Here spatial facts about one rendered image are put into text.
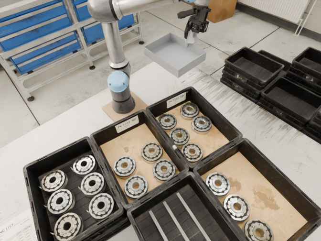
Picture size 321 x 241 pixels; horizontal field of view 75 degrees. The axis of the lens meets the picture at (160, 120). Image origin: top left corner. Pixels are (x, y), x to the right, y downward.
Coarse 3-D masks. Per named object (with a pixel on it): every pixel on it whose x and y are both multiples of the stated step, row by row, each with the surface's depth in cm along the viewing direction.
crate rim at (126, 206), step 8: (136, 112) 105; (144, 112) 105; (120, 120) 102; (152, 120) 101; (104, 128) 100; (96, 144) 94; (168, 144) 93; (176, 152) 90; (104, 160) 89; (112, 176) 85; (176, 176) 84; (112, 184) 83; (160, 184) 82; (120, 192) 81; (152, 192) 81; (120, 200) 79; (136, 200) 78; (128, 208) 77
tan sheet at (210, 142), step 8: (168, 112) 117; (176, 112) 117; (200, 112) 116; (184, 120) 113; (184, 128) 110; (216, 128) 109; (192, 136) 107; (200, 136) 106; (208, 136) 106; (216, 136) 106; (224, 136) 106; (200, 144) 104; (208, 144) 103; (216, 144) 103; (224, 144) 103; (192, 152) 101; (208, 152) 101
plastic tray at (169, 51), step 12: (168, 36) 120; (144, 48) 112; (156, 48) 118; (168, 48) 117; (180, 48) 117; (192, 48) 112; (156, 60) 109; (168, 60) 111; (180, 60) 110; (192, 60) 103; (204, 60) 110; (180, 72) 101
